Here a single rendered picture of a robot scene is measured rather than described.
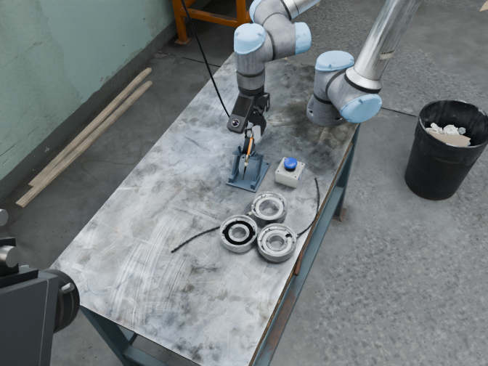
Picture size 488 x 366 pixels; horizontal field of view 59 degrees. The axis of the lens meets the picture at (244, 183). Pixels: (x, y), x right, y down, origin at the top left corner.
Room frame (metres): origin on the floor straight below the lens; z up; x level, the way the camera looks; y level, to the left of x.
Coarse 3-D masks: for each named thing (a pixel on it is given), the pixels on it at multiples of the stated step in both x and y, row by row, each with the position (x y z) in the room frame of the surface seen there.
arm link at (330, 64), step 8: (320, 56) 1.19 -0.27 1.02; (328, 56) 1.18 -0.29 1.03; (336, 56) 1.18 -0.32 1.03; (344, 56) 1.17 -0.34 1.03; (320, 64) 1.15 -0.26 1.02; (328, 64) 1.13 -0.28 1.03; (336, 64) 1.13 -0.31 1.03; (344, 64) 1.12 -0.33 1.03; (352, 64) 1.14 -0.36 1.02; (320, 72) 1.14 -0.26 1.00; (328, 72) 1.12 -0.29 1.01; (336, 72) 1.11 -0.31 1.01; (344, 72) 1.10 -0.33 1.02; (320, 80) 1.13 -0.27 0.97; (328, 80) 1.10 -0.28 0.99; (320, 88) 1.13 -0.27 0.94; (320, 96) 1.13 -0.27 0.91
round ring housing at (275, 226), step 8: (272, 224) 0.68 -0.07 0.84; (280, 224) 0.68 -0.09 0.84; (264, 232) 0.66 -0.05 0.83; (272, 240) 0.65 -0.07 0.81; (280, 240) 0.65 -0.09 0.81; (296, 240) 0.62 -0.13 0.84; (272, 248) 0.61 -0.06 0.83; (280, 248) 0.61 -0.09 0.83; (264, 256) 0.59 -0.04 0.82; (272, 256) 0.58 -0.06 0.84; (280, 256) 0.58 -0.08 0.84; (288, 256) 0.59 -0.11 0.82
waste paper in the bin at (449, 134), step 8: (432, 128) 1.56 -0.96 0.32; (440, 128) 1.56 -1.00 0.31; (448, 128) 1.55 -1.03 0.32; (456, 128) 1.55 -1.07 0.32; (440, 136) 1.47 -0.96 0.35; (448, 136) 1.46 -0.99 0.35; (456, 136) 1.45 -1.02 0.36; (464, 136) 1.44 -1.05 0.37; (456, 144) 1.42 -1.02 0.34; (464, 144) 1.41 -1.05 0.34
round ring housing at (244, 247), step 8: (232, 216) 0.71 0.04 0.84; (240, 216) 0.72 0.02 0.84; (248, 216) 0.71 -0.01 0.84; (224, 224) 0.70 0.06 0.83; (240, 224) 0.69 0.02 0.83; (256, 224) 0.68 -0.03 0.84; (232, 232) 0.68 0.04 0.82; (248, 232) 0.66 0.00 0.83; (256, 232) 0.66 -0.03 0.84; (224, 240) 0.64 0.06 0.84; (240, 240) 0.64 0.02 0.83; (256, 240) 0.64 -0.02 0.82; (232, 248) 0.62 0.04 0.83; (240, 248) 0.62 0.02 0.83; (248, 248) 0.62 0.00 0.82
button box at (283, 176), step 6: (282, 162) 0.90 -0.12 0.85; (300, 162) 0.90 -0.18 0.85; (282, 168) 0.88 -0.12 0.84; (288, 168) 0.87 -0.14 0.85; (294, 168) 0.87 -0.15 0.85; (300, 168) 0.87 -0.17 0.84; (276, 174) 0.86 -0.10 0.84; (282, 174) 0.85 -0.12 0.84; (288, 174) 0.85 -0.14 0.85; (294, 174) 0.85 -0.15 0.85; (300, 174) 0.86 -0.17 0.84; (276, 180) 0.86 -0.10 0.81; (282, 180) 0.85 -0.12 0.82; (288, 180) 0.84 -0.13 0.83; (294, 180) 0.84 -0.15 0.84; (300, 180) 0.86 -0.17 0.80; (288, 186) 0.84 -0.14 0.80; (294, 186) 0.84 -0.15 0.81
